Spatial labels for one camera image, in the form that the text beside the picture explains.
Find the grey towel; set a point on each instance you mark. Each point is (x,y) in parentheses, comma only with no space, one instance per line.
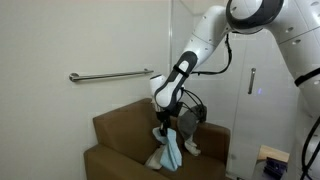
(187,125)

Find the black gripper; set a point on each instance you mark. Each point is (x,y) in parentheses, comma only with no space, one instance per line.
(164,117)

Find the blue cloth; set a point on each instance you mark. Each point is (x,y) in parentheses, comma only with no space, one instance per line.
(171,150)

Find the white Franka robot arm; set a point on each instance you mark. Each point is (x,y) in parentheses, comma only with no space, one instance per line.
(293,43)

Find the brown leather couch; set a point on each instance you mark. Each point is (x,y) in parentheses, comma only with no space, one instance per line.
(123,133)

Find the metal wall grab bar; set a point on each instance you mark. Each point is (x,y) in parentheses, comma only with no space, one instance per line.
(106,75)

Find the dark blue clamp object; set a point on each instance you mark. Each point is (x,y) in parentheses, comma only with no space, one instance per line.
(275,166)

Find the white and green cloth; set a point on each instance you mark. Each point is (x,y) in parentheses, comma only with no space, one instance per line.
(192,146)

